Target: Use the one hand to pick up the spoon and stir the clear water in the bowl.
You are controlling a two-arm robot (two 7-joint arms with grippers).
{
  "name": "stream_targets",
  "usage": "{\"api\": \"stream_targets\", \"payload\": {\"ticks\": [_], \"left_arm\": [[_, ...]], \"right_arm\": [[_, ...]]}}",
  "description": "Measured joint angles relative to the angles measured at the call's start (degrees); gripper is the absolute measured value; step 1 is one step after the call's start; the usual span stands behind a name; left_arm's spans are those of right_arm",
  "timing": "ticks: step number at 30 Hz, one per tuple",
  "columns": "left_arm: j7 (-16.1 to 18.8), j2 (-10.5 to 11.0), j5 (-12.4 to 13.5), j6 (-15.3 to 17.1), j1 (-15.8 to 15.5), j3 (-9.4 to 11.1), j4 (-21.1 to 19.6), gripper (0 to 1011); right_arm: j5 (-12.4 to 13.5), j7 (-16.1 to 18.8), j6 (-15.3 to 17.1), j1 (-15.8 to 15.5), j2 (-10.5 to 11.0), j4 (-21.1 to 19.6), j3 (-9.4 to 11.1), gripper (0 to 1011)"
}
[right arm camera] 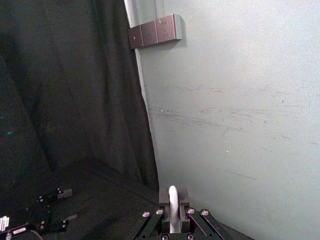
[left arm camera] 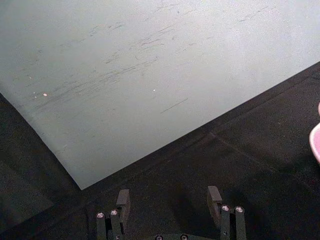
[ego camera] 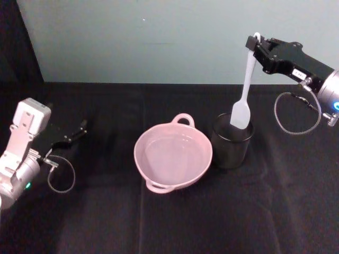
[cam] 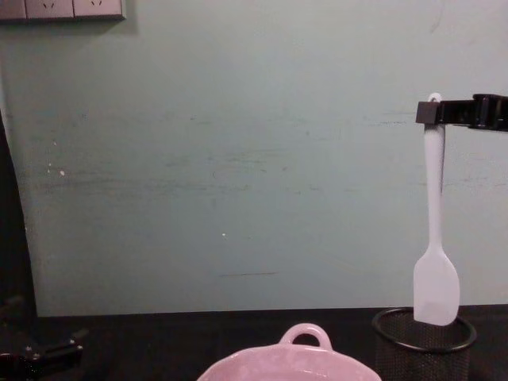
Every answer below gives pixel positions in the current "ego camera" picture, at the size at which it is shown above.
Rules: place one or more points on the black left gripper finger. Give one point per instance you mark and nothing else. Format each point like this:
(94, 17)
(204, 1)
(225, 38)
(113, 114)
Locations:
(78, 135)
(79, 126)

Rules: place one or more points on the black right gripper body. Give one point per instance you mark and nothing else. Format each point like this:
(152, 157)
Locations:
(294, 62)

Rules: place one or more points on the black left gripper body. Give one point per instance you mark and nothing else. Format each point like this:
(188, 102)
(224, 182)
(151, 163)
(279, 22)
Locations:
(54, 133)

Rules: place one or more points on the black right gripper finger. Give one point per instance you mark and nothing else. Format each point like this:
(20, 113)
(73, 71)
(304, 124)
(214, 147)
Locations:
(268, 45)
(258, 54)

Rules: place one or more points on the white silicone spatula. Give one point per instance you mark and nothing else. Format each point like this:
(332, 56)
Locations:
(240, 116)

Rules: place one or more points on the right robot arm silver joint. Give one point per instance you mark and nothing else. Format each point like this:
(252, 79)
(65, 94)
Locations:
(329, 90)

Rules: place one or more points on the black cylindrical cup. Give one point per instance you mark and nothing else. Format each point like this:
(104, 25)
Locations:
(230, 150)

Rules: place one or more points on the black hanging cloth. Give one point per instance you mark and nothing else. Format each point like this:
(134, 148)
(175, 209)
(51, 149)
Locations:
(16, 39)

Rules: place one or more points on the black table cloth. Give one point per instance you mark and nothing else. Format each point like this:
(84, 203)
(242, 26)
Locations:
(169, 219)

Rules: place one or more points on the left robot arm with camera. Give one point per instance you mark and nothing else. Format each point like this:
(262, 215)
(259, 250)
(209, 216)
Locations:
(19, 148)

